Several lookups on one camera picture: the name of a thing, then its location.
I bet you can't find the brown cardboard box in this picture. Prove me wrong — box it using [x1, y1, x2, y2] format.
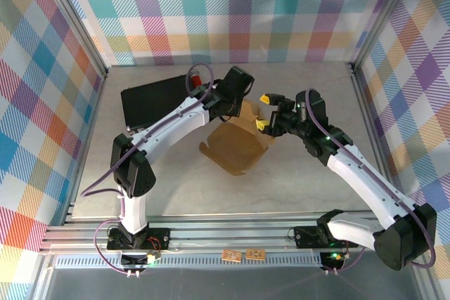
[199, 98, 277, 177]

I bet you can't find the red cylinder with silver cap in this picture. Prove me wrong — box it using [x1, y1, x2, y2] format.
[185, 71, 203, 87]

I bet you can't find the black case with metal latches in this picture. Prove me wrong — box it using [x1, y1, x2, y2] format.
[120, 74, 187, 131]

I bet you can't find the small orange circuit board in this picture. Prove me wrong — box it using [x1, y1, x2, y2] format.
[245, 248, 266, 261]
[221, 249, 243, 263]

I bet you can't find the aluminium side rail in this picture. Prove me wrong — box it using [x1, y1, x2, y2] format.
[349, 63, 409, 213]
[63, 67, 110, 226]

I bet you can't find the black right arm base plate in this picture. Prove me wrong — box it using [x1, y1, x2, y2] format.
[293, 224, 359, 249]

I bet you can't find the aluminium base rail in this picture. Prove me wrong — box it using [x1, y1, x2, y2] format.
[38, 214, 428, 255]

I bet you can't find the aluminium corner post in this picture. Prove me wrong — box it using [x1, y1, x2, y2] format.
[349, 0, 421, 76]
[34, 0, 110, 78]

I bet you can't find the grey slotted cable duct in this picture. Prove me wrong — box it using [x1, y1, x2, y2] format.
[52, 256, 324, 268]

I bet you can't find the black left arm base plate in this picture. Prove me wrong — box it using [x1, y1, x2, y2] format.
[106, 228, 172, 252]

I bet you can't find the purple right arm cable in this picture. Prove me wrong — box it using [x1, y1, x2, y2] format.
[304, 88, 438, 269]

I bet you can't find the small black electronics bracket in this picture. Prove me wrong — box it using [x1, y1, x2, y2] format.
[120, 250, 162, 278]

